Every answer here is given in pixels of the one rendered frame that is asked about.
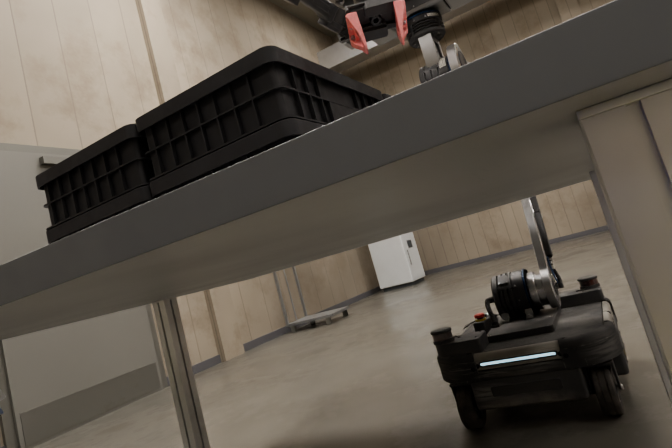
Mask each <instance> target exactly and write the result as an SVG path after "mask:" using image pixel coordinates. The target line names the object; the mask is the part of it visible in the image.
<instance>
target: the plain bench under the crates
mask: <svg viewBox="0 0 672 448"><path fill-rule="evenodd" d="M588 180H592V183H593V186H594V188H595V191H596V194H597V197H598V200H599V203H600V205H601V208H602V211H603V214H604V217H605V219H606V222H607V225H608V228H609V231H610V234H611V236H612V239H613V242H614V245H615V248H616V251H617V253H618V256H619V259H620V262H621V265H622V268H623V270H624V273H625V276H626V279H627V282H628V284H629V287H630V290H631V293H632V296H633V299H634V301H635V304H636V307H637V310H638V313H639V316H640V318H641V321H642V324H643V327H644V330H645V333H646V335H647V338H648V341H649V344H650V347H651V349H652V352H653V355H654V358H655V361H656V364H657V366H658V369H659V372H660V375H661V378H662V381H663V383H664V386H665V389H666V392H667V395H668V398H669V400H670V403H671V406H672V0H614V1H612V2H610V3H607V4H605V5H603V6H600V7H598V8H596V9H593V10H591V11H589V12H586V13H584V14H582V15H579V16H577V17H575V18H572V19H570V20H568V21H566V22H563V23H561V24H559V25H556V26H554V27H552V28H549V29H547V30H545V31H542V32H540V33H538V34H535V35H533V36H531V37H528V38H526V39H524V40H521V41H519V42H517V43H515V44H512V45H510V46H508V47H505V48H503V49H501V50H498V51H496V52H494V53H491V54H489V55H487V56H484V57H482V58H480V59H477V60H475V61H473V62H471V63H468V64H466V65H464V66H461V67H459V68H457V69H454V70H452V71H450V72H447V73H445V74H443V75H440V76H438V77H436V78H433V79H431V80H429V81H426V82H424V83H422V84H420V85H417V86H415V87H413V88H410V89H408V90H406V91H403V92H401V93H399V94H396V95H394V96H392V97H389V98H387V99H385V100H382V101H380V102H378V103H375V104H373V105H371V106H369V107H366V108H364V109H362V110H359V111H357V112H355V113H352V114H350V115H348V116H345V117H343V118H341V119H338V120H336V121H334V122H331V123H329V124H327V125H325V126H322V127H320V128H318V129H315V130H313V131H311V132H308V133H306V134H304V135H301V136H299V137H297V138H294V139H292V140H290V141H287V142H285V143H283V144H280V145H278V146H276V147H274V148H271V149H269V150H267V151H264V152H262V153H260V154H257V155H255V156H253V157H250V158H248V159H246V160H243V161H241V162H239V163H236V164H234V165H232V166H229V167H227V168H225V169H223V170H220V171H218V172H216V173H213V174H211V175H209V176H206V177H204V178H202V179H199V180H197V181H195V182H192V183H190V184H188V185H185V186H183V187H181V188H179V189H176V190H174V191H172V192H169V193H167V194H165V195H162V196H160V197H158V198H155V199H153V200H151V201H148V202H146V203H144V204H141V205H139V206H137V207H134V208H132V209H130V210H128V211H125V212H123V213H121V214H118V215H116V216H114V217H111V218H109V219H107V220H104V221H102V222H100V223H97V224H95V225H93V226H90V227H88V228H86V229H83V230H81V231H79V232H77V233H74V234H72V235H70V236H67V237H65V238H63V239H60V240H58V241H56V242H53V243H51V244H49V245H46V246H44V247H42V248H39V249H37V250H35V251H32V252H30V253H28V254H26V255H23V256H21V257H19V258H16V259H14V260H12V261H9V262H7V263H5V264H2V265H0V340H4V339H9V338H13V337H17V336H21V335H25V334H29V333H33V332H37V331H41V330H45V329H49V328H53V327H57V326H61V325H66V324H70V323H74V322H78V321H82V320H86V319H90V318H94V317H98V316H102V315H106V314H110V313H114V312H119V311H123V310H127V309H131V308H135V307H139V306H143V305H147V304H151V303H152V305H153V309H154V314H155V318H156V323H157V327H158V332H159V337H160V341H161V346H162V350H163V355H164V359H165V364H166V368H167V373H168V377H169V382H170V387H171V391H172V396H173V400H174V405H175V409H176V414H177V418H178V423H179V427H180V432H181V437H182V441H183V446H184V448H210V444H209V439H208V435H207V431H206V426H205V422H204V417H203V413H202V409H201V404H200V400H199V395H198V391H197V387H196V382H195V378H194V373H193V369H192V365H191V360H190V356H189V351H188V347H187V343H186V338H185V334H184V329H183V325H182V321H181V316H180V312H179V307H178V303H177V299H176V297H180V296H184V295H188V294H192V293H196V292H200V291H204V290H208V289H212V288H216V287H220V286H225V285H229V284H233V283H237V282H241V281H245V280H249V279H253V278H256V277H259V276H263V275H266V274H270V273H273V272H277V271H280V270H283V269H287V268H290V267H294V266H297V265H300V264H304V263H307V262H311V261H314V260H318V259H321V258H324V257H328V256H331V255H335V254H338V253H341V252H345V251H348V250H352V249H355V248H359V247H362V246H365V245H369V244H372V243H376V242H379V241H382V240H386V239H389V238H393V237H396V236H400V235H403V234H406V233H410V232H413V231H417V230H420V229H424V228H427V227H430V226H434V225H437V224H441V223H444V222H447V221H451V220H454V219H458V218H461V217H465V216H468V215H471V214H475V213H478V212H482V211H485V210H488V209H492V208H495V207H499V206H502V205H506V204H509V203H512V202H516V201H519V200H523V199H526V198H529V197H533V196H536V195H540V194H543V193H547V192H550V191H553V190H557V189H560V188H564V187H567V186H570V185H574V184H577V183H581V182H584V181H588Z"/></svg>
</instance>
